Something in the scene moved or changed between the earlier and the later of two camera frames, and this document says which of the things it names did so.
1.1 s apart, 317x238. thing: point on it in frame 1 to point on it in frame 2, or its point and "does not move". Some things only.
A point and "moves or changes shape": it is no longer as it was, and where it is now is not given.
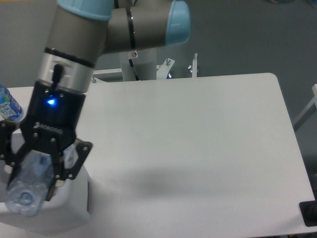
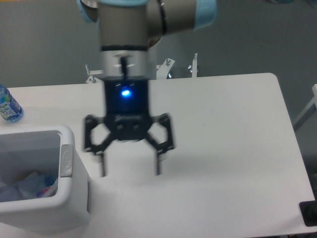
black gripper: (50, 122) to (126, 113)
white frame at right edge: (307, 111) does not move
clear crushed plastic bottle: (31, 180) moves or changes shape
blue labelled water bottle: (10, 109) does not move
